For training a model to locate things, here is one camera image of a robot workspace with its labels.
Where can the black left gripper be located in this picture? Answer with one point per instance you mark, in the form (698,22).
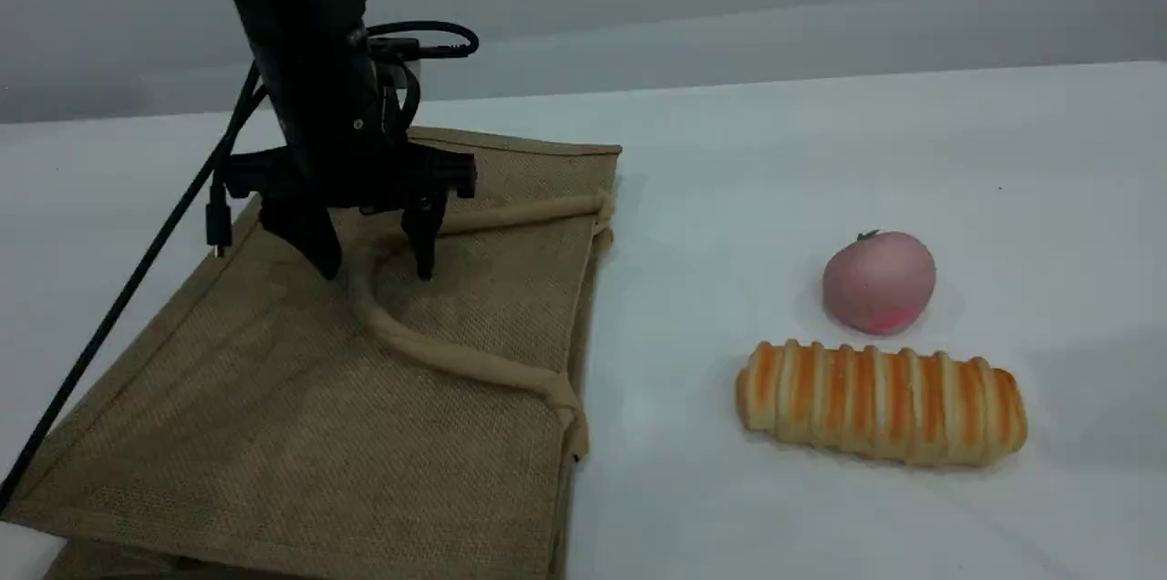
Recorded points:
(319,106)

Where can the brown burlap bag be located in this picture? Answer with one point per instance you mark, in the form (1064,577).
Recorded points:
(273,398)

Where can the pink peach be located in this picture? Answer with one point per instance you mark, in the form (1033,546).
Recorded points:
(880,284)

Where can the long striped bread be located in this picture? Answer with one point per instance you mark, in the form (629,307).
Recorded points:
(880,402)

